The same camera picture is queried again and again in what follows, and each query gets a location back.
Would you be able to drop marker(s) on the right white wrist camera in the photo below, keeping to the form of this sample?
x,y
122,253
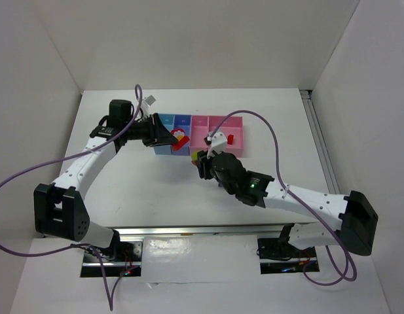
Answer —
x,y
218,143

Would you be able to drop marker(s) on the large pink bin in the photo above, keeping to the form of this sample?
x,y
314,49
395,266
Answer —
x,y
233,125

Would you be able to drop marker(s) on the small red lego brick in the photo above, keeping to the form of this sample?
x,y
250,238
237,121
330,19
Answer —
x,y
231,139

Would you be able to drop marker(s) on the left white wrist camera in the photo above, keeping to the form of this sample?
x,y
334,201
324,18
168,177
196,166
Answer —
x,y
146,104

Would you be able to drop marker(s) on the periwinkle blue bin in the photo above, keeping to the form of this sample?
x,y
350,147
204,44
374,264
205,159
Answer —
x,y
183,121

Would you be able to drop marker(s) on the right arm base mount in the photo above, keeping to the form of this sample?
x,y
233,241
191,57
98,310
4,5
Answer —
x,y
277,256

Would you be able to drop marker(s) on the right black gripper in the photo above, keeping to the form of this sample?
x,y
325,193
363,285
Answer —
x,y
203,165

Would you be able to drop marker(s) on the light blue bin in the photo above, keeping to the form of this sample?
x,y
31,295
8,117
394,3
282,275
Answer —
x,y
168,122

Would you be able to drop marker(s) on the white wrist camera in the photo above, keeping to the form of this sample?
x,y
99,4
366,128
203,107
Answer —
x,y
146,104
218,143

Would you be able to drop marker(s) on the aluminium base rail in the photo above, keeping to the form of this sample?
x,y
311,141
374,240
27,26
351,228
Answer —
x,y
209,230

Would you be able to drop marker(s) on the aluminium side rail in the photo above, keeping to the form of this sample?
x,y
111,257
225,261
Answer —
x,y
319,140

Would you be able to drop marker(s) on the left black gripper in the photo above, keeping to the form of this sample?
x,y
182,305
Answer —
x,y
152,129

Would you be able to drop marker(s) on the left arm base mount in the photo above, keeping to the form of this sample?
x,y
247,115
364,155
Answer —
x,y
127,261

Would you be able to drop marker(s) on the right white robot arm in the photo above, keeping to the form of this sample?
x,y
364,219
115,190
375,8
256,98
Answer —
x,y
347,220

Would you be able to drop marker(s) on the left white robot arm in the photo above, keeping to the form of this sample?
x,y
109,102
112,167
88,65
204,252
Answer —
x,y
59,208

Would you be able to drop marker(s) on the large red lego block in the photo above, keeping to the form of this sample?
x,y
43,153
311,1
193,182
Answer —
x,y
182,139

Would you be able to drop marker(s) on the small pink bin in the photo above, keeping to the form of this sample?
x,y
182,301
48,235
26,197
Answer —
x,y
199,130

